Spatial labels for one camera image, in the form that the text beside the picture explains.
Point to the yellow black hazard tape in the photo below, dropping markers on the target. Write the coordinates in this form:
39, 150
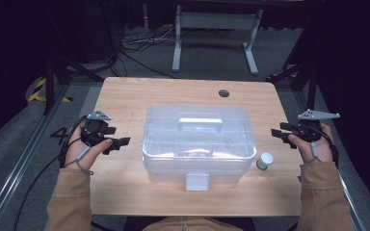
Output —
35, 95

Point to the person's torso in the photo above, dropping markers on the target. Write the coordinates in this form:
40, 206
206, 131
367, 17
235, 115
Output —
189, 224

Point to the metal floor rail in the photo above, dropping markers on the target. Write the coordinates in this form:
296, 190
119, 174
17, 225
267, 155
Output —
350, 205
19, 166

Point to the clear plastic storage box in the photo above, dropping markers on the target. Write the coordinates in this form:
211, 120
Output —
199, 144

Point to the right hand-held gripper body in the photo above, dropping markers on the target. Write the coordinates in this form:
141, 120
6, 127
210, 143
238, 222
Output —
310, 131

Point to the black metal stand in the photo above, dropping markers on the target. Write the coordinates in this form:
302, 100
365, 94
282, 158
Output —
311, 89
49, 86

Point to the grey metal stand frame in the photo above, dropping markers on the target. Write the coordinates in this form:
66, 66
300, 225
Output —
216, 21

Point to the person's left hand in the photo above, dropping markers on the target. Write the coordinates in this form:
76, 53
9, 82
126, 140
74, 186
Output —
80, 157

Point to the small white-capped bottle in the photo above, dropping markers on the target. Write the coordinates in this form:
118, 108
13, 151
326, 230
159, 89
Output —
265, 159

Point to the person's right hand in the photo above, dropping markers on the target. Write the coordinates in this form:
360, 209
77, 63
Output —
322, 150

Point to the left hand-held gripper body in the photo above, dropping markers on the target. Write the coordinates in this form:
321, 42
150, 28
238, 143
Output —
93, 133

